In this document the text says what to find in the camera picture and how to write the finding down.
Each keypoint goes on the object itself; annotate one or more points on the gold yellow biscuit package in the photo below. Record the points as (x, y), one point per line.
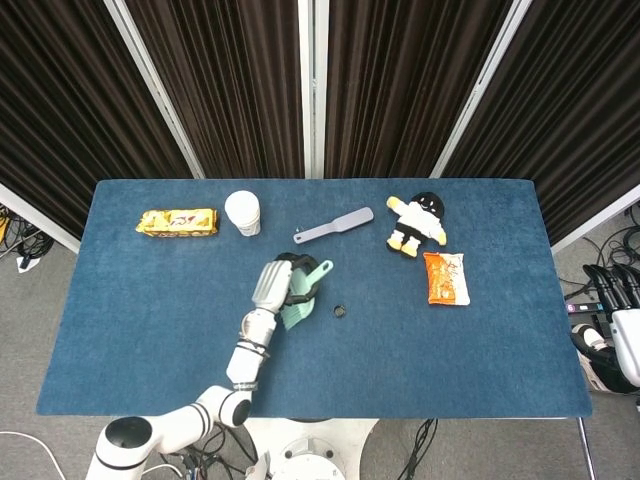
(175, 222)

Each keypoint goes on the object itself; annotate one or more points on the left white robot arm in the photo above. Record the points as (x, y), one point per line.
(245, 360)

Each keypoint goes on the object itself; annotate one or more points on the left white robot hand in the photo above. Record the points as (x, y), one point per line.
(270, 285)

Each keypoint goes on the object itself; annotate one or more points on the white paper scrap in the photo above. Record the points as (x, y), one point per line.
(27, 264)

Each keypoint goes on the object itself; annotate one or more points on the grey spatula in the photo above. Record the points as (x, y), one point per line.
(350, 219)

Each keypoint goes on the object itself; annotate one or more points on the white partition bottom rail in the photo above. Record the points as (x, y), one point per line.
(40, 220)
(595, 220)

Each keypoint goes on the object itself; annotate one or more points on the black and white plush doll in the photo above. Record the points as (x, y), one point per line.
(420, 220)

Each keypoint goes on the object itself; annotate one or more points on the dark brown curtain panel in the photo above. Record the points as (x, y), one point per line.
(60, 125)
(400, 90)
(230, 90)
(575, 125)

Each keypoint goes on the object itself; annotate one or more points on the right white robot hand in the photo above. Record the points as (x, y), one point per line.
(629, 345)

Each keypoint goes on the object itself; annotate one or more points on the white metal table frame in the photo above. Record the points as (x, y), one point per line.
(588, 450)

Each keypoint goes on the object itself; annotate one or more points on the white partition post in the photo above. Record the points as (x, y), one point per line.
(155, 95)
(313, 90)
(480, 90)

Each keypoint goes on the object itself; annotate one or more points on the blue table cloth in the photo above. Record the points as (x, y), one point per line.
(400, 370)

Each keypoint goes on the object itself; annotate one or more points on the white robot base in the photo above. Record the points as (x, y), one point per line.
(315, 450)

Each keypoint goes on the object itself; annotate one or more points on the orange and white snack bag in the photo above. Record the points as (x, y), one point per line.
(445, 280)

